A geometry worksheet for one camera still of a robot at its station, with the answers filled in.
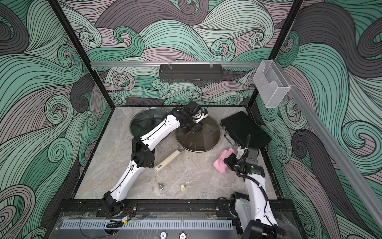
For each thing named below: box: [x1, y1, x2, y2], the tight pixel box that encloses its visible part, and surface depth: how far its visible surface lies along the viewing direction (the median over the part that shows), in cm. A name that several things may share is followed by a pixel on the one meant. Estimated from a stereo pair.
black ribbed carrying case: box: [220, 111, 273, 148], surface depth 102 cm
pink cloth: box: [212, 147, 235, 174], surface depth 81 cm
